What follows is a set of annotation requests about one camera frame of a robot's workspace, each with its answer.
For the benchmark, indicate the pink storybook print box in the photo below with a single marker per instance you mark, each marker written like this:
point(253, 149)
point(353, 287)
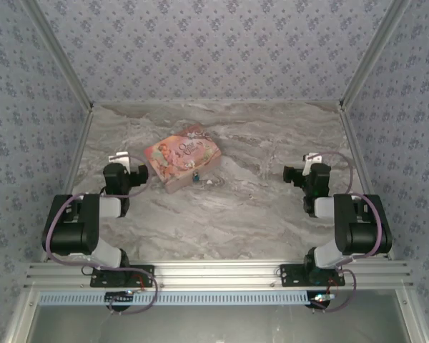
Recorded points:
point(182, 153)

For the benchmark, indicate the small blue padlock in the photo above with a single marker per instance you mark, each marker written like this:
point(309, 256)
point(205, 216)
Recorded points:
point(196, 176)

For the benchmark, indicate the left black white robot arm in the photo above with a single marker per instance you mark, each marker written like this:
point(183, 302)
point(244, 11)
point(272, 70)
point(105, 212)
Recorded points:
point(71, 232)

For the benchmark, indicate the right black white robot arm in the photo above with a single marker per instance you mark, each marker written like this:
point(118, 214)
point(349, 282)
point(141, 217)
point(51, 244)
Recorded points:
point(361, 232)

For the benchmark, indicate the small black circuit board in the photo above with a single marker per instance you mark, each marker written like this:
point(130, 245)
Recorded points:
point(320, 299)
point(119, 297)

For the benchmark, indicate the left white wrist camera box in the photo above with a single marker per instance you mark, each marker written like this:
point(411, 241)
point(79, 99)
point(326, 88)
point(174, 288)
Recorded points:
point(121, 159)

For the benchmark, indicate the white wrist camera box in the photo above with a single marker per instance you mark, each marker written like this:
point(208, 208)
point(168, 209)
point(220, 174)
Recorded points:
point(121, 159)
point(310, 159)

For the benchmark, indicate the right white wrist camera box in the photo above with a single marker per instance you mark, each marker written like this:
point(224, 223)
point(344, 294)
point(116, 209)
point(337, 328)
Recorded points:
point(310, 159)

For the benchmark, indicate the aluminium table side rail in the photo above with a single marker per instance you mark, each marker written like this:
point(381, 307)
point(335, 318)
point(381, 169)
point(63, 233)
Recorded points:
point(75, 171)
point(361, 171)

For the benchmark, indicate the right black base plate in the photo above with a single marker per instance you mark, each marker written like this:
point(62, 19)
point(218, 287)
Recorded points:
point(291, 275)

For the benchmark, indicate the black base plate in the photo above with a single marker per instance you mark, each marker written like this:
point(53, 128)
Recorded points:
point(143, 277)
point(291, 275)

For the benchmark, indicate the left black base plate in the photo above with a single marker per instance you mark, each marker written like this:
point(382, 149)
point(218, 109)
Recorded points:
point(143, 277)

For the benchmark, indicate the aluminium cross rail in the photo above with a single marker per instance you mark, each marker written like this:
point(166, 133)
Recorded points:
point(214, 273)

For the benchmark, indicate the aluminium upright corner post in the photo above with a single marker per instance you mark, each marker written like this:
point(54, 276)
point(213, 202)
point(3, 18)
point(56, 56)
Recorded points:
point(373, 53)
point(60, 57)

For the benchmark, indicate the aluminium lower frame leg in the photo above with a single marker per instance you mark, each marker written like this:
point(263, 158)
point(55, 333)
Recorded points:
point(19, 318)
point(413, 318)

